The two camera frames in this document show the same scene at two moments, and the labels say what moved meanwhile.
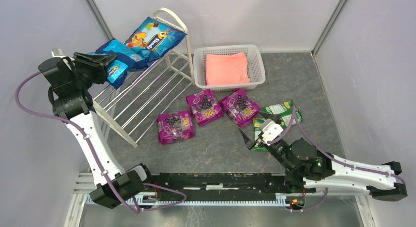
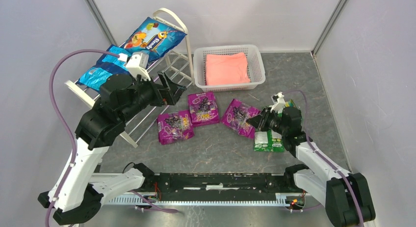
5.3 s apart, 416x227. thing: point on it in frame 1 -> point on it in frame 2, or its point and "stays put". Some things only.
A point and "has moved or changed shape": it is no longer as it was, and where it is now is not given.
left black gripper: x=87 y=64 -> x=165 y=92
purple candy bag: x=205 y=107 stays put
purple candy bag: x=175 y=126 stays put
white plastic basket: x=228 y=68 stays put
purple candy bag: x=242 y=108 has moved or changed shape
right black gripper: x=262 y=142 -> x=265 y=120
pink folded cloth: x=222 y=69 stays put
